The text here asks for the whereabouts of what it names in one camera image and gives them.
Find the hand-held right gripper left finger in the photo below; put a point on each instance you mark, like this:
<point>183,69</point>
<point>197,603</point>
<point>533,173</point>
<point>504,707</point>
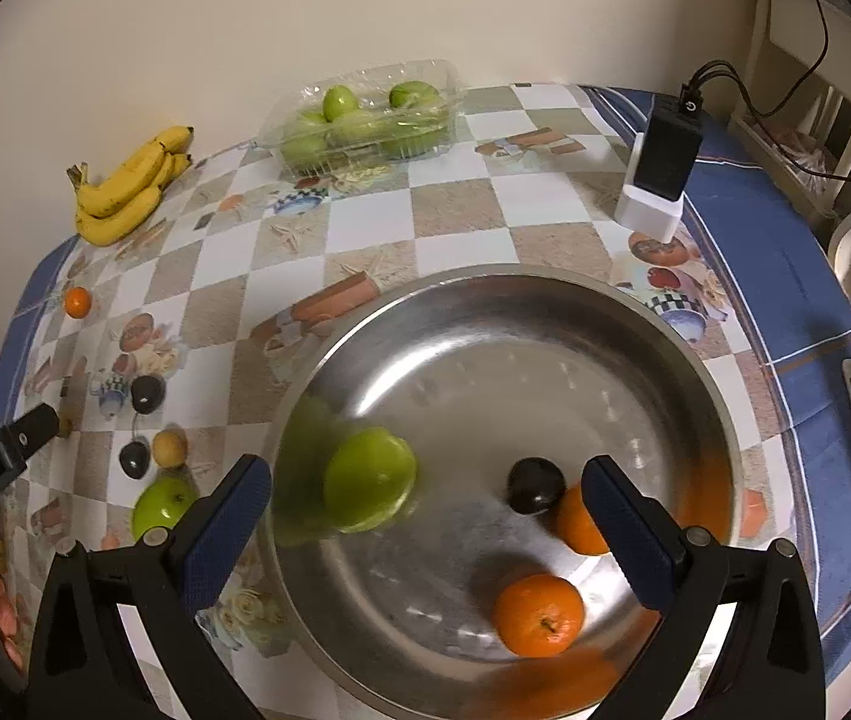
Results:
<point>226,525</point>

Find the white chair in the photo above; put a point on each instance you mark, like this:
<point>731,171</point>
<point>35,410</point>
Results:
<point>762,30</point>

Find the clear plastic clamshell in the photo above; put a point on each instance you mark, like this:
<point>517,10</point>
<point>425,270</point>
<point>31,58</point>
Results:
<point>365,124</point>

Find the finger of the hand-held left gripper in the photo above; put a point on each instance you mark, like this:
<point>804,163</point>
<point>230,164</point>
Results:
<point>34,425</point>

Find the pile of small green fruits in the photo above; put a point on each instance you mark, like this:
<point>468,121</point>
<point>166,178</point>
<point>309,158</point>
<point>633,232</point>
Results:
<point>354,127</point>

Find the green apple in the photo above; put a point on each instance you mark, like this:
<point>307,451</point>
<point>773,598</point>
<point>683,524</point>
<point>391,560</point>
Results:
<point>369,476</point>
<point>159,506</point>

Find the dark plum with stem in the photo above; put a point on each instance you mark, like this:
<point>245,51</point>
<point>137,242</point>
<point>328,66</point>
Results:
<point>133,459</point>

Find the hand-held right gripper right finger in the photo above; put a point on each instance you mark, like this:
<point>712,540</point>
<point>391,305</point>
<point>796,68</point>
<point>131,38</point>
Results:
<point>627,532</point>

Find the black power adapter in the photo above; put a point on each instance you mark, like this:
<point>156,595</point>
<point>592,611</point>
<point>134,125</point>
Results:
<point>666,154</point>

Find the small orange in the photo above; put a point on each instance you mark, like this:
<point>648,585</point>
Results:
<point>77,302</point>

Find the checkered printed tablecloth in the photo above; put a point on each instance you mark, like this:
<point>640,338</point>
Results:
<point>470,217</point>

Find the brown longan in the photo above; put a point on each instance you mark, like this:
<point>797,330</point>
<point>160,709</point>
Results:
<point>169,448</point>

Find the round metal bowl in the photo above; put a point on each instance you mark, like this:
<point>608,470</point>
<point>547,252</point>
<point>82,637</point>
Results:
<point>470,390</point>

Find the white charging dock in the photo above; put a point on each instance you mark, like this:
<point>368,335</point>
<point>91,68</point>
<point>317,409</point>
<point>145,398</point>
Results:
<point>646,217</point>

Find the yellow banana bunch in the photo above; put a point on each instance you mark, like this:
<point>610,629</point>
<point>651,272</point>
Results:
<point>125,184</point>

